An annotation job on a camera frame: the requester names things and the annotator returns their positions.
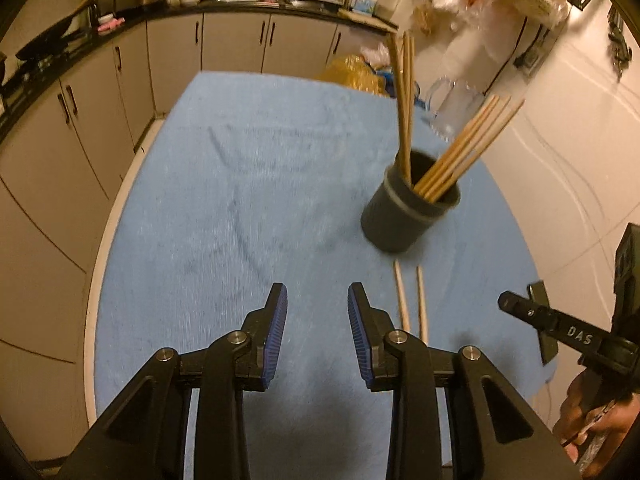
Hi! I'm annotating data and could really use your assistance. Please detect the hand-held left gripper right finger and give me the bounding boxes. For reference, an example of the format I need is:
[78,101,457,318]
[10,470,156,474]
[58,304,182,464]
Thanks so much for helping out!
[347,282,581,480]

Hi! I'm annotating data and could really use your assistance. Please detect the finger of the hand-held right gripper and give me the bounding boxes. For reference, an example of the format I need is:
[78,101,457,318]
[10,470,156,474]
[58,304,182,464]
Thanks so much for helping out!
[497,290,614,363]

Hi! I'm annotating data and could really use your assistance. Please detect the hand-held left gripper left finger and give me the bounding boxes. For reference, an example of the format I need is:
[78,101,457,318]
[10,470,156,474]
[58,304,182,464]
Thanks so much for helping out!
[57,284,289,480]

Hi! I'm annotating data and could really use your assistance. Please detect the wooden chopstick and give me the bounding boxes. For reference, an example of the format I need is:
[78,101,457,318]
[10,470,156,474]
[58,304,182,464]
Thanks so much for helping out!
[387,34,412,183]
[424,102,518,197]
[429,100,526,202]
[394,261,412,335]
[419,96,512,195]
[416,265,430,347]
[414,95,500,191]

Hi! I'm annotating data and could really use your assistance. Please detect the dark grey chopstick holder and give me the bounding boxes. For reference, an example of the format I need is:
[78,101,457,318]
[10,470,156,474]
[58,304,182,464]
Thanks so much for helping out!
[361,150,462,255]

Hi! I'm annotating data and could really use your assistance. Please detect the person's right hand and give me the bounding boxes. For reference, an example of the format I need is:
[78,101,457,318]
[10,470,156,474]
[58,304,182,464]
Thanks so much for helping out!
[552,372,640,478]

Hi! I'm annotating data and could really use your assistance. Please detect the blue towel tablecloth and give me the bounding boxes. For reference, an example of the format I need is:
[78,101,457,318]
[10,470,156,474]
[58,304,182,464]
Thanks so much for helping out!
[92,70,558,480]

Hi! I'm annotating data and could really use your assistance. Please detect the blue object behind table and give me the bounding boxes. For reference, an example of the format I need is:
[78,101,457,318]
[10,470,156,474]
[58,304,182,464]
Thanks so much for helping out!
[377,69,432,110]

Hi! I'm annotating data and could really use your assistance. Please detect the yellow plastic bag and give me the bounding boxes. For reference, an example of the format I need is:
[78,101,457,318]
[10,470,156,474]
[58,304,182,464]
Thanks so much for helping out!
[316,52,392,97]

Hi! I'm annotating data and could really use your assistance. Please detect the lower kitchen cabinets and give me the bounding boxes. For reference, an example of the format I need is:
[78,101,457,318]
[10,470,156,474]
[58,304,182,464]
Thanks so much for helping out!
[0,12,396,461]

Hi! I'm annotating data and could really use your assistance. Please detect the small clear plastic bag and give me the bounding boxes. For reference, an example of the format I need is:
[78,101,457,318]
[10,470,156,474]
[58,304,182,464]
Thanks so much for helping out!
[360,42,396,68]

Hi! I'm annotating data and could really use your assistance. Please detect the wooden cutting board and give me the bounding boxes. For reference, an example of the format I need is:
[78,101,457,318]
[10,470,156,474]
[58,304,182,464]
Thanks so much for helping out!
[337,7,399,32]

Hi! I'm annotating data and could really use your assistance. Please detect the black kitchen countertop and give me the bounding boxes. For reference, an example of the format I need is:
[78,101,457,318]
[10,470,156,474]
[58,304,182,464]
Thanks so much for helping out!
[0,0,401,126]

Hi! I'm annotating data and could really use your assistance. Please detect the gas stove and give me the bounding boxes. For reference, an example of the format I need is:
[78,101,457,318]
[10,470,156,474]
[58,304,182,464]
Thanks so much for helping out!
[0,15,98,111]

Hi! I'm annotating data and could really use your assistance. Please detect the black wok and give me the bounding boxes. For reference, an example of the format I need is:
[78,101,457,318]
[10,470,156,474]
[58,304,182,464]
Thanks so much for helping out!
[15,0,99,63]

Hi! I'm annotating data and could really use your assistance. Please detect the black wall hanger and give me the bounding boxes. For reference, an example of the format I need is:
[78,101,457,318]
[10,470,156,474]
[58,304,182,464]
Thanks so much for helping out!
[607,5,630,78]

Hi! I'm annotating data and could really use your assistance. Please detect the wall power strip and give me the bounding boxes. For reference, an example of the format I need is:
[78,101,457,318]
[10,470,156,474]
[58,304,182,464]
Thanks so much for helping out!
[515,25,551,70]

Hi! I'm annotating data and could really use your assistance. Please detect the black power cable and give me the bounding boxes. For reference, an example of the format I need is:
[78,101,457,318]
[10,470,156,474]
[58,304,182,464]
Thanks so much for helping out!
[492,12,530,96]

